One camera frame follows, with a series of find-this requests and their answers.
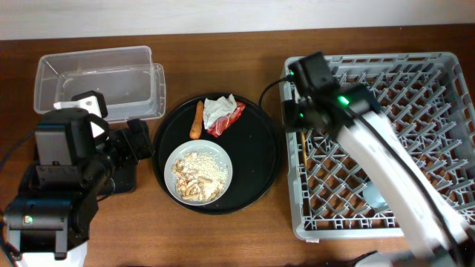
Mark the crumpled white napkin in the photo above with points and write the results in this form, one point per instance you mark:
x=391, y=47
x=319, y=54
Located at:
x=215, y=109

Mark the round black serving tray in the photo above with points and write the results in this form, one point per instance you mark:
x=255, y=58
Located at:
x=251, y=142

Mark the grey plate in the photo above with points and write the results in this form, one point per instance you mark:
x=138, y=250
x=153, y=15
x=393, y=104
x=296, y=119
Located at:
x=199, y=146

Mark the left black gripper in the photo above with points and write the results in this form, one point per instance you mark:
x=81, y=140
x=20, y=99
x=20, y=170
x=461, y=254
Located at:
x=123, y=140

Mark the black rectangular tray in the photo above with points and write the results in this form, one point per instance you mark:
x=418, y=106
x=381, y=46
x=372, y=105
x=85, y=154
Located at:
x=122, y=178

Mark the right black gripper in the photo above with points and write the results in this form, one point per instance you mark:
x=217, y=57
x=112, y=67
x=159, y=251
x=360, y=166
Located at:
x=291, y=122

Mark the rice and food scraps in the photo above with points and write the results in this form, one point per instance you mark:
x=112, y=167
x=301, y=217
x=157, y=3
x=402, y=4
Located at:
x=198, y=177

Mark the light blue cup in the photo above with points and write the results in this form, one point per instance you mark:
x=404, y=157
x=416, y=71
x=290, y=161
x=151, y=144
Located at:
x=373, y=197

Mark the red snack wrapper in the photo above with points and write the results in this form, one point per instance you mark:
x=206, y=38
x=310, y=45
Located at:
x=226, y=121

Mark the clear plastic bin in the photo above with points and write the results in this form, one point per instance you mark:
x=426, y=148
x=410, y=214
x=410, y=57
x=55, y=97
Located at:
x=133, y=86

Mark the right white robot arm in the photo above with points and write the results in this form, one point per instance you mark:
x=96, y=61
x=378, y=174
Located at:
x=437, y=235

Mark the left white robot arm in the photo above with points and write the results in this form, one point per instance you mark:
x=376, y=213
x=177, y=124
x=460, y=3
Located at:
x=48, y=222

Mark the orange carrot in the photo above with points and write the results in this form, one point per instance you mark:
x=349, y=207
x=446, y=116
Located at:
x=196, y=128

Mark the grey dishwasher rack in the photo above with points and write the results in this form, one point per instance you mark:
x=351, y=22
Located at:
x=428, y=103

